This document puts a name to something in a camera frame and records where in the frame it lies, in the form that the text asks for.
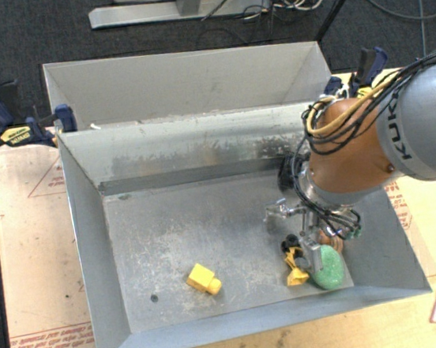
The grey metal bin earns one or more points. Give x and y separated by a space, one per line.
194 232

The green speckled oval sponge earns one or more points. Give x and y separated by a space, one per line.
330 273

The yellow and black toy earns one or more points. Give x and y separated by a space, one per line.
295 276

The brown cardboard board red print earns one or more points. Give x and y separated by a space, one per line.
35 241

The yellow toy block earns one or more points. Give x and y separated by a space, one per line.
200 277

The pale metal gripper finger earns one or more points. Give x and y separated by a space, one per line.
278 209
311 248

